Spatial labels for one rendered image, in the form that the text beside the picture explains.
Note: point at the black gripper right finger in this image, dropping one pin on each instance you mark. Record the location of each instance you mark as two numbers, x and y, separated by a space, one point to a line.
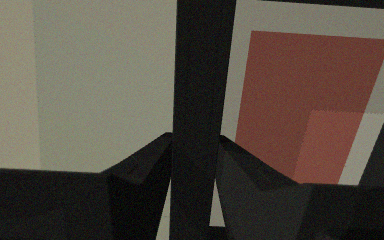
260 203

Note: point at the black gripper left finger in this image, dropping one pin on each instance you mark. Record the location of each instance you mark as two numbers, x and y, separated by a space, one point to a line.
123 202

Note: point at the beige flat square panel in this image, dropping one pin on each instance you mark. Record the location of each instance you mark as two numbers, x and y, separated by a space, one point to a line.
105 79

